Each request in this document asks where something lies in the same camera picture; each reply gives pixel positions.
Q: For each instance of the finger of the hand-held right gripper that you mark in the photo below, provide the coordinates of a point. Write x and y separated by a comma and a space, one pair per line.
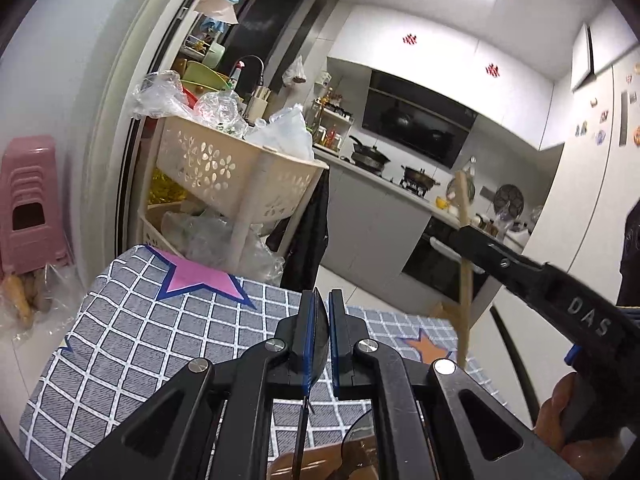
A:
500, 257

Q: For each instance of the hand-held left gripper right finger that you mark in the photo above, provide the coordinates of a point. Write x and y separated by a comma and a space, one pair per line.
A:
335, 350

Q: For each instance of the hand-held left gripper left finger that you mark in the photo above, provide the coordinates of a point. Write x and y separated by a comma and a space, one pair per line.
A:
310, 345

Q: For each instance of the wooden chopstick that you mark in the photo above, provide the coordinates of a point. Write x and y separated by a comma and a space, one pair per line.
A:
465, 310

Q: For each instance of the person's right hand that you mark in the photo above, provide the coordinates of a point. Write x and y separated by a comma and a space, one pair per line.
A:
550, 420

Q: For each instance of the dark round perforated rack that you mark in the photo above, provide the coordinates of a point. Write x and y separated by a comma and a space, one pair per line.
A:
508, 201

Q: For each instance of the built-in black oven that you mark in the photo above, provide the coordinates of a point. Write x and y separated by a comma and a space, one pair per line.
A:
435, 270

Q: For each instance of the yellow bowl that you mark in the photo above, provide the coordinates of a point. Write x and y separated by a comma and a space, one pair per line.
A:
442, 203

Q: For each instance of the white refrigerator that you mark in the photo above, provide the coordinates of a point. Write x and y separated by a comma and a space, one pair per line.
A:
575, 200

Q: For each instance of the brown flat object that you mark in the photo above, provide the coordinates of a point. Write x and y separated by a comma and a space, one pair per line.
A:
320, 462

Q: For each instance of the cooking pot with lid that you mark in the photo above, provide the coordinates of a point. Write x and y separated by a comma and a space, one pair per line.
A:
421, 176

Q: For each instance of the black plastic bag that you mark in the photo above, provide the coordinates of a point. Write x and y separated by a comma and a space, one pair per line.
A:
312, 230

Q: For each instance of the grey kitchen base cabinets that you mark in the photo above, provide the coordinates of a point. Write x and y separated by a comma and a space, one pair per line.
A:
370, 220

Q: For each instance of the crumpled clear plastic bags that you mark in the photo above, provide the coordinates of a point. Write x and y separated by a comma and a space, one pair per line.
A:
210, 245

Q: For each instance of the group of fridge magnets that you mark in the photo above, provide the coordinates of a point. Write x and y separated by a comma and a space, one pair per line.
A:
600, 137

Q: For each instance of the black range hood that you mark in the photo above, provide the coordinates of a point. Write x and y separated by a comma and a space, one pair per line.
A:
415, 115

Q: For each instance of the black wok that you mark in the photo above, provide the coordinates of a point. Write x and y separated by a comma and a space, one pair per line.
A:
369, 155

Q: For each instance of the grey checkered tablecloth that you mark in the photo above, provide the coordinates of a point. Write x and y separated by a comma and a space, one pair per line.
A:
125, 335

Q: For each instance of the red paper decoration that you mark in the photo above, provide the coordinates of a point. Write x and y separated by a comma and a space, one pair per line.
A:
493, 70
410, 39

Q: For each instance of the spice rack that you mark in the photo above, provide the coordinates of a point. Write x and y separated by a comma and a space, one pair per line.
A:
332, 127

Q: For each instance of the clear plastic bags heap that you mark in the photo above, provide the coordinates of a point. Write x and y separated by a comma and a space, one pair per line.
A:
280, 135

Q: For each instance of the gold foil bag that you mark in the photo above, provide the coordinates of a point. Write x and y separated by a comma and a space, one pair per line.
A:
167, 187

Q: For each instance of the beige plastic basket rack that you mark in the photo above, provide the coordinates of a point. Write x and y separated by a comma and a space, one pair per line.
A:
200, 160

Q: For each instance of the beige knife block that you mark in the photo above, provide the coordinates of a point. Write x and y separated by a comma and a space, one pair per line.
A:
257, 107

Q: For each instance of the hanging plastic bag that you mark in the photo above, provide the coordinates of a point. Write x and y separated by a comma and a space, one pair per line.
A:
296, 72

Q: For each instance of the spray bottle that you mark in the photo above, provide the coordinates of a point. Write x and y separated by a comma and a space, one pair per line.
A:
235, 77

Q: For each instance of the kitchen faucet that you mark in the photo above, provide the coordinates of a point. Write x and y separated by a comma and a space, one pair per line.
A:
259, 67

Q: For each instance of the green plastic basin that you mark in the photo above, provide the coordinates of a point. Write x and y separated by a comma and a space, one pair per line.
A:
205, 77

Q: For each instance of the clear bag of sweet potatoes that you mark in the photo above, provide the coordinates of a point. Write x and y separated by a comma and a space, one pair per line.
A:
20, 295

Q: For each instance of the pink plastic stool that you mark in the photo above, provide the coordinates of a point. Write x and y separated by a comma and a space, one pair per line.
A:
35, 195

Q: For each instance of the white wall cabinets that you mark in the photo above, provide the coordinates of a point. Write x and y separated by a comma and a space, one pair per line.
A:
450, 55

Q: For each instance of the sliding door frame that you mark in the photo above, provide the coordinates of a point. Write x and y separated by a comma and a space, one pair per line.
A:
145, 45

